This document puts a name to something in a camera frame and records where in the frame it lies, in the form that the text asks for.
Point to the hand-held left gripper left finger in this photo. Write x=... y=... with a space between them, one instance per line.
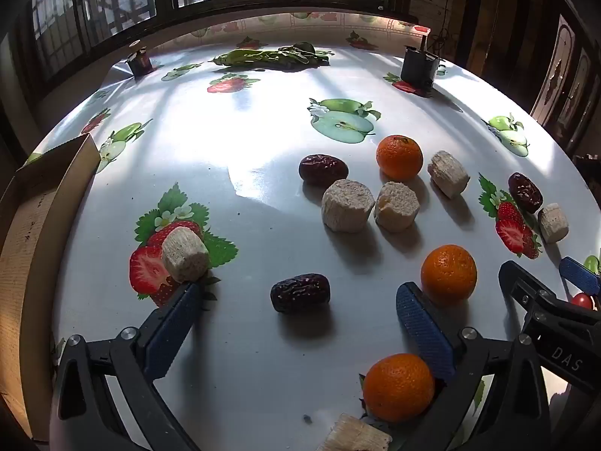
x=171 y=333

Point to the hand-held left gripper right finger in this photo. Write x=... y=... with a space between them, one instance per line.
x=422 y=329

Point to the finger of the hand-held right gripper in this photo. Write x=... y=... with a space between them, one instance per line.
x=516 y=282
x=580 y=273

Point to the red cherry tomato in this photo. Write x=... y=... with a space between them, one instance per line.
x=582 y=300

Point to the beige sugarcane piece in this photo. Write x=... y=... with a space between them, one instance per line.
x=347 y=205
x=185 y=253
x=396 y=206
x=554 y=223
x=354 y=434
x=448 y=174

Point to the orange mandarin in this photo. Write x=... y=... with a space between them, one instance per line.
x=399 y=157
x=398 y=387
x=448 y=273

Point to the dark red date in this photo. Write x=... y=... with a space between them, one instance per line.
x=300 y=292
x=526 y=192
x=323 y=169

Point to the cardboard box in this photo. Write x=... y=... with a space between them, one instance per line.
x=28 y=268

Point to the fruit print tablecloth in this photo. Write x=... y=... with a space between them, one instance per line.
x=211 y=150

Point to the ornate glass door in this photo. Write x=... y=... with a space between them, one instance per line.
x=563 y=84

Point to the black pot right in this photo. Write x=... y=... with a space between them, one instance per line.
x=420 y=68

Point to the green leafy vegetable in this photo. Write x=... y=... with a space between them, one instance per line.
x=267 y=57

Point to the dark framed window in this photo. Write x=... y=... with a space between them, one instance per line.
x=225 y=2

